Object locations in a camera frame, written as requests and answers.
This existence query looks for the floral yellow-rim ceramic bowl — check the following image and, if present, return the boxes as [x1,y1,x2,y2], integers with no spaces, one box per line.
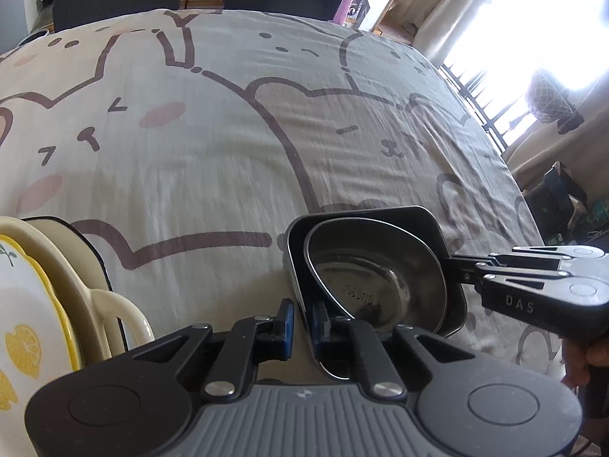
[1,235,84,456]

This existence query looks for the person's right hand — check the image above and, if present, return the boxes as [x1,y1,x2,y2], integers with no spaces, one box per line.
[561,339,609,388]

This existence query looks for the small round steel bowl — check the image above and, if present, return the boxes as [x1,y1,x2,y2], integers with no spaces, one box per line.
[302,216,448,382]

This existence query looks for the bear-print tablecloth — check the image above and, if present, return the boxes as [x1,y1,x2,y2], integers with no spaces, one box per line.
[0,7,568,386]

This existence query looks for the square steel container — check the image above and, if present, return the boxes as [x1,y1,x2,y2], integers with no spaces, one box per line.
[285,204,469,339]

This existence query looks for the cream two-handled ceramic bowl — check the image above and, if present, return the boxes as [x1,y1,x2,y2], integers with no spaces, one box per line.
[0,216,157,369]

